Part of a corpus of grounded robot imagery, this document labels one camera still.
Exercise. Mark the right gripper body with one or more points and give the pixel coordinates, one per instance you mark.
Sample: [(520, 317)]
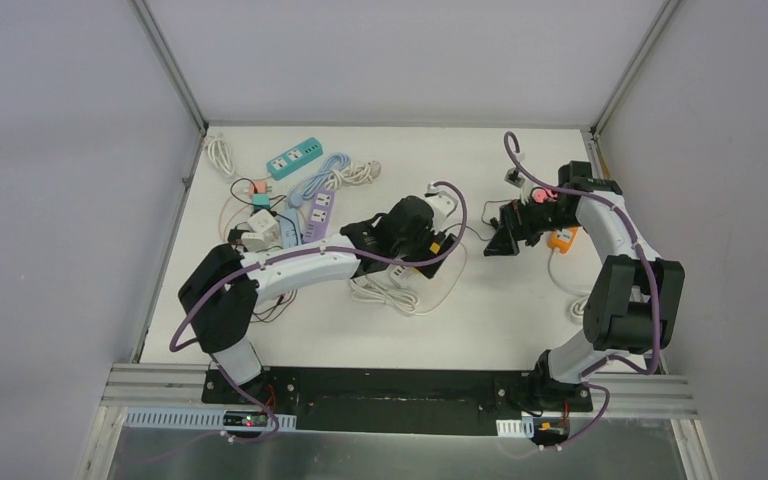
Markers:
[(536, 219)]

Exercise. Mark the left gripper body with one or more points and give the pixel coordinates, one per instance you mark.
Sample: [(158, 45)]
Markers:
[(433, 258)]

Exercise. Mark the pink plug adapter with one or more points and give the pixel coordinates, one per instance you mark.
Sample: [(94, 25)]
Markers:
[(541, 195)]

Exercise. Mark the orange power strip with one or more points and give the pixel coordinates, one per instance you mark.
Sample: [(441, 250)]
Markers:
[(560, 241)]

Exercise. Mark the white usb power strip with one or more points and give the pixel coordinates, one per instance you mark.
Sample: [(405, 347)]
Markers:
[(400, 276)]

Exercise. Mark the purple power strip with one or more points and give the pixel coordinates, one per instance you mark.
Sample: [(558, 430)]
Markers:
[(319, 217)]

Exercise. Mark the white cube socket adapter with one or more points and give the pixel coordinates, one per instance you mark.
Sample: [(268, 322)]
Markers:
[(264, 223)]

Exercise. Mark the teal plug adapter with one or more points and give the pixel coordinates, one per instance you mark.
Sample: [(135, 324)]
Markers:
[(261, 200)]

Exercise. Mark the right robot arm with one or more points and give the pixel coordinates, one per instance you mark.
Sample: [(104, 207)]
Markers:
[(632, 306)]

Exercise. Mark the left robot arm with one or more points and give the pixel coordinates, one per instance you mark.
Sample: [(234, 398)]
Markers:
[(220, 295)]

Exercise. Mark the small pink plug charger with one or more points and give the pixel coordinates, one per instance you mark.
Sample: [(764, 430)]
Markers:
[(258, 188)]

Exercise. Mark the light blue power strip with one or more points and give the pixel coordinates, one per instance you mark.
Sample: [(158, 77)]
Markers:
[(290, 228)]

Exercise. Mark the teal power strip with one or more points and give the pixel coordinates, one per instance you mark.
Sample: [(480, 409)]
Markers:
[(293, 159)]

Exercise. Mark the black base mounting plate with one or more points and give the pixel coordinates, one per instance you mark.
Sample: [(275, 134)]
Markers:
[(402, 401)]

